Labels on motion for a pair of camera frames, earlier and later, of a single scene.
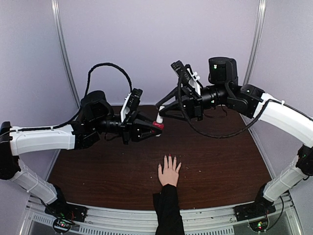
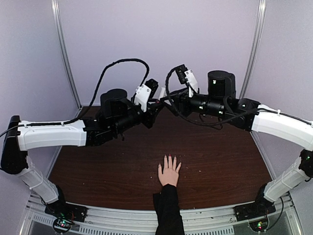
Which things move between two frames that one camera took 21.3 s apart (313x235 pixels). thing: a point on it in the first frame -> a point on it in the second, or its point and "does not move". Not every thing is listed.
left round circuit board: x=61 y=225 does not move
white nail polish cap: x=159 y=119 -> x=163 y=93
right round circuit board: x=259 y=225 does not move
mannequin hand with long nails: x=169 y=174 does not move
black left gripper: x=131 y=119 -> x=152 y=114
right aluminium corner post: x=262 y=5 does not move
